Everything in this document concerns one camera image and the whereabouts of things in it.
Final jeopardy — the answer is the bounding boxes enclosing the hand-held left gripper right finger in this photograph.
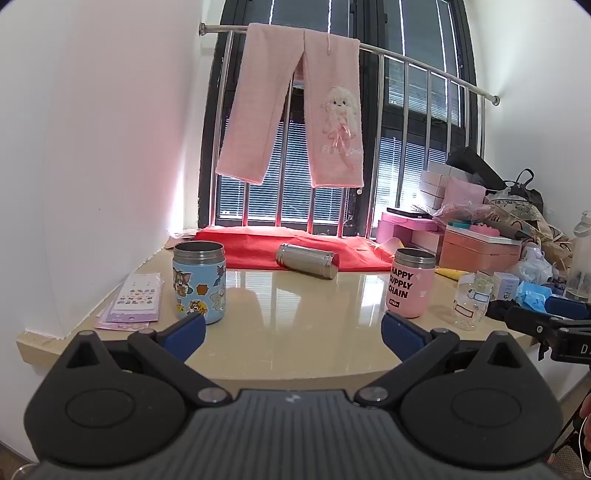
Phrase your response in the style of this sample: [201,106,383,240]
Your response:
[353,310,532,409]

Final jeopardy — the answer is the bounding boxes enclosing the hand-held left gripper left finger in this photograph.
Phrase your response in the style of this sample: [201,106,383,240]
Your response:
[64,311,234,409]

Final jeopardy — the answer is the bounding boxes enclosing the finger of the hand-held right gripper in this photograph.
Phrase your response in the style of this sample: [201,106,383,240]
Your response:
[544,295,591,319]
[503,305,591,343]

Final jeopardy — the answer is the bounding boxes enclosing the silver steel cup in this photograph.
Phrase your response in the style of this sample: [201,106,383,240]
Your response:
[276,243,340,280]

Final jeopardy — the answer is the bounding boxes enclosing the person's right forearm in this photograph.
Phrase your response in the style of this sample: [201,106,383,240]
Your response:
[579,402,591,455]

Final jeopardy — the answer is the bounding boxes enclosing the pink lettered cup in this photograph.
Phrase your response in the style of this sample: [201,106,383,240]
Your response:
[385,248,437,319]

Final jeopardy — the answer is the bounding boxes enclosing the blue cartoon print cup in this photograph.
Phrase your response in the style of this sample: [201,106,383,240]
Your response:
[172,241,227,325]

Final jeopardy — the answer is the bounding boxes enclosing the clear glass cup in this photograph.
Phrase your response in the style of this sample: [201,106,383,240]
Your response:
[450,272,494,331]

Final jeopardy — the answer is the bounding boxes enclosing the blue packet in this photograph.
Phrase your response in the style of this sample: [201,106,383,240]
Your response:
[515,281,557,311]

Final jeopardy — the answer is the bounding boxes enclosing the small white carton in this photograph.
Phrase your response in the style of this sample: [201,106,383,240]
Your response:
[493,272,519,302]

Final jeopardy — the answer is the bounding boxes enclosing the clear water bottle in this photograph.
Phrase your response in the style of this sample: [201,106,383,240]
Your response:
[564,216,591,303]

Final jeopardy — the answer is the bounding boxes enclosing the white plastic bag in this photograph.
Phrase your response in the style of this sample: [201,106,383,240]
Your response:
[507,257,554,284]

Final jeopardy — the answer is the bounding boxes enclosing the purple sticker sheet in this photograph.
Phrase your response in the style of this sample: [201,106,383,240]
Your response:
[95,272,163,331]

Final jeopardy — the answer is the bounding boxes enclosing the white sticker sheet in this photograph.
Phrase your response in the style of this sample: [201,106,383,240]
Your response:
[113,274,161,308]

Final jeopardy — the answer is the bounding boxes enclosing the pink storage box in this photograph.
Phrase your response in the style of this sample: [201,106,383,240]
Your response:
[438,225,523,274]

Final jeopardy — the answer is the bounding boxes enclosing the pink lidded box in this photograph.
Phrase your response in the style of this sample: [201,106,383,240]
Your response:
[376,211,440,254]

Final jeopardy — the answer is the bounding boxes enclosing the printed tote bag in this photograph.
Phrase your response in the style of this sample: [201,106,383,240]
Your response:
[485,193,548,234]

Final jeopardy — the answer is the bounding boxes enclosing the red cloth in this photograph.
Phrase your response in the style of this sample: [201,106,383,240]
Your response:
[194,225,399,272]

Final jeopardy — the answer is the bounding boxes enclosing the black handbag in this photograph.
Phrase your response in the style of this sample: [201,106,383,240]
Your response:
[503,168,546,214]

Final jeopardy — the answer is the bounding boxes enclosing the black flat device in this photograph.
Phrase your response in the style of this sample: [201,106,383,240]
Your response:
[386,207,433,220]

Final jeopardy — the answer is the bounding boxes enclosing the pink gift bag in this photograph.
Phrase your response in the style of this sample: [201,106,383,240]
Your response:
[442,177,487,214]

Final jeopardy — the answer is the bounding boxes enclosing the stack of white boxes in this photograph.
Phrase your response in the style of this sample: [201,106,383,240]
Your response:
[419,164,469,210]

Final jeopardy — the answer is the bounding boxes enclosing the black bag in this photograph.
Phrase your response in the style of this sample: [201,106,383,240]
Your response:
[445,146,507,191]

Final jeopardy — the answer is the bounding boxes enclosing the pink plush pants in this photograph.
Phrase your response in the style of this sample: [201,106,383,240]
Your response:
[215,22,365,188]

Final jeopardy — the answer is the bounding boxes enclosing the steel window railing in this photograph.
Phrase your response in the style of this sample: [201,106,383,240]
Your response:
[198,22,501,241]

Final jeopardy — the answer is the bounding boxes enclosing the black framed window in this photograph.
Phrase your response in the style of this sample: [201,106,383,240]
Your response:
[198,0,478,238]

